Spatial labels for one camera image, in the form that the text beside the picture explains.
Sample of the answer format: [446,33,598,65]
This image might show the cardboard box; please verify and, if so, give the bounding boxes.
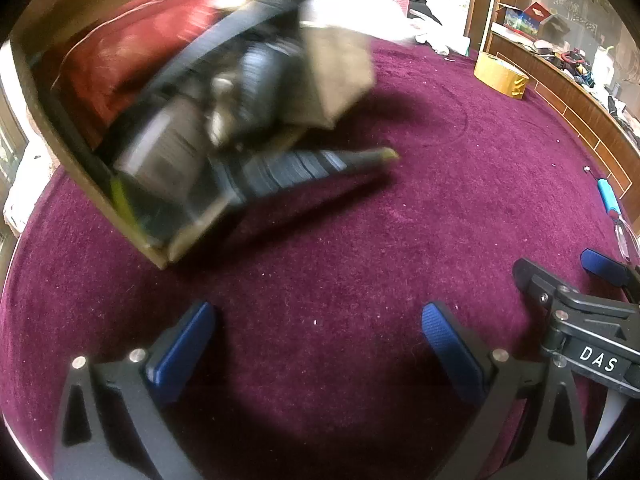
[10,0,401,271]

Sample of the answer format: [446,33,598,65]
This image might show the yellow tape roll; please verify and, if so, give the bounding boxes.
[473,51,530,103]

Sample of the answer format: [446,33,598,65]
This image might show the wooden ledge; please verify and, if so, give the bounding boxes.
[482,25,640,198]

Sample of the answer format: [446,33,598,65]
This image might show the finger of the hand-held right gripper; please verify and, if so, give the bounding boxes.
[581,249,640,303]
[513,258,566,311]

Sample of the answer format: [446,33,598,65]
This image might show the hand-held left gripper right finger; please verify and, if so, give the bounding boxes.
[421,301,588,480]

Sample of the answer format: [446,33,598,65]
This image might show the red packet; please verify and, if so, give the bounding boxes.
[62,0,236,128]

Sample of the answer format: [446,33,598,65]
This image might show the white gloves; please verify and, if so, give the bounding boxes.
[417,30,472,57]

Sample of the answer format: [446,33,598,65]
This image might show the blue handled tool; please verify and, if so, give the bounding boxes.
[584,166,640,263]

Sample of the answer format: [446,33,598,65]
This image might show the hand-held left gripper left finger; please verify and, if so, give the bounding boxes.
[52,300,217,480]

